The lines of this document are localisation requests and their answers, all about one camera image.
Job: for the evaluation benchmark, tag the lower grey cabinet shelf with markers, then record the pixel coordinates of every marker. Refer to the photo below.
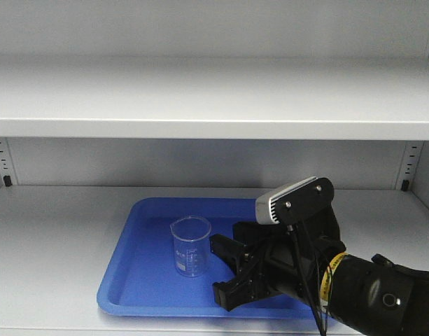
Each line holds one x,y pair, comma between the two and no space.
56,242

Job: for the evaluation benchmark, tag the grey cabinet shelf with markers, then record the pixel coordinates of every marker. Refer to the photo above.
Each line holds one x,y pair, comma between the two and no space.
56,242
214,98

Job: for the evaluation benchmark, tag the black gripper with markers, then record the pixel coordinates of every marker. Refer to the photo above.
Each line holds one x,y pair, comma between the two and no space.
269,260

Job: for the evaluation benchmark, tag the clear glass beaker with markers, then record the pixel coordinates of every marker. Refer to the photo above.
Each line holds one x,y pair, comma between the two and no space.
191,245

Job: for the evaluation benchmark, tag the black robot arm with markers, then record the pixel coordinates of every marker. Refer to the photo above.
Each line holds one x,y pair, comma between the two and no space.
374,297

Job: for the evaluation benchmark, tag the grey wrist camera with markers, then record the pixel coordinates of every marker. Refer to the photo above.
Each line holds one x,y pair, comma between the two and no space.
302,200

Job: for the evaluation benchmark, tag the blue plastic tray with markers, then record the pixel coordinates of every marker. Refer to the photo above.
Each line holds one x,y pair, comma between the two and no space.
141,278

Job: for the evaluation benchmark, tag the upper grey cabinet shelf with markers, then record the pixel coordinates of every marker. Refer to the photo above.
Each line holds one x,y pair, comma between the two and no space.
214,98

